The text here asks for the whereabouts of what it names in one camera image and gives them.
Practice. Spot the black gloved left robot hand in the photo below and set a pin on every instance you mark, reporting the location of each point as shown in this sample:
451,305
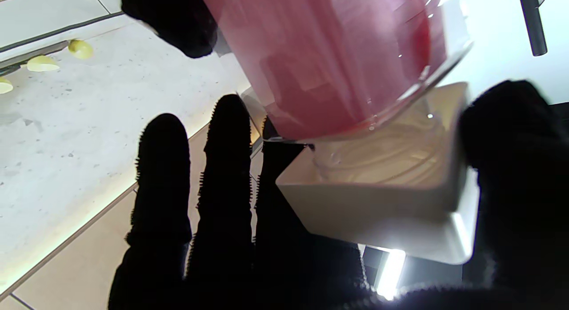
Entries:
178,16

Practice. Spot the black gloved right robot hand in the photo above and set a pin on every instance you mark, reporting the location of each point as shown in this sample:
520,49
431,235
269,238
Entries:
222,256

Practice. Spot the pink container with white lid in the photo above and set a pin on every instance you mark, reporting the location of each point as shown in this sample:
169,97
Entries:
329,56

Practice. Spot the white square container lid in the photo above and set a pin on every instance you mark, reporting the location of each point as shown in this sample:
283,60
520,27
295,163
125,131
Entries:
378,207

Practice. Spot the dark wooden serving board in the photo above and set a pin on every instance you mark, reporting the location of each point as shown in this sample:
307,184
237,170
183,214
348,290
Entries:
31,54

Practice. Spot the black cylindrical metal bar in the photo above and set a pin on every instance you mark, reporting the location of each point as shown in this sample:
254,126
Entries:
533,21

